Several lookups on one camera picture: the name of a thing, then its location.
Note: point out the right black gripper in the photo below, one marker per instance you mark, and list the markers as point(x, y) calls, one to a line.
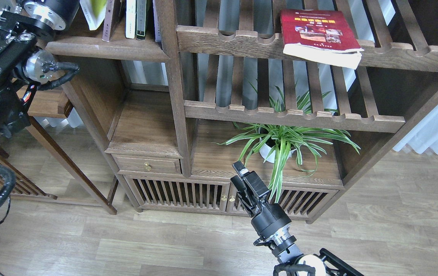
point(252, 191)

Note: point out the red book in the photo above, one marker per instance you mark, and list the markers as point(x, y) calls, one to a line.
point(321, 36)

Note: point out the dark brown book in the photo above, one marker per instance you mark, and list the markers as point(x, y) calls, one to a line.
point(113, 14)

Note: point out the yellow green book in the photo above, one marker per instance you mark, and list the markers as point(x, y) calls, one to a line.
point(94, 12)

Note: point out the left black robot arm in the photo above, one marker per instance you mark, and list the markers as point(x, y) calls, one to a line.
point(26, 68)

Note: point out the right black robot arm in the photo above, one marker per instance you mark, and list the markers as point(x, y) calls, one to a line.
point(272, 226)

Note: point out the white plant pot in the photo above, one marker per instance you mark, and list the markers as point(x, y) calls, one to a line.
point(267, 151)

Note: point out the green spider plant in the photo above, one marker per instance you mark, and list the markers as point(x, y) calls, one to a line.
point(283, 140)

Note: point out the dark wooden bookshelf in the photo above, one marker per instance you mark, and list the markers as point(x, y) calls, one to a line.
point(159, 111)

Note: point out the pale upright book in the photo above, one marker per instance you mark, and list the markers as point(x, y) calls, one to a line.
point(158, 38)

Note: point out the dark green upright book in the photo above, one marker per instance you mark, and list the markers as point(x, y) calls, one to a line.
point(142, 9)

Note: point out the white upright book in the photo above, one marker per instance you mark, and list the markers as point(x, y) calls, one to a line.
point(130, 19)

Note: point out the wooden side table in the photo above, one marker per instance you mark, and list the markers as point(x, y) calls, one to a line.
point(64, 162)

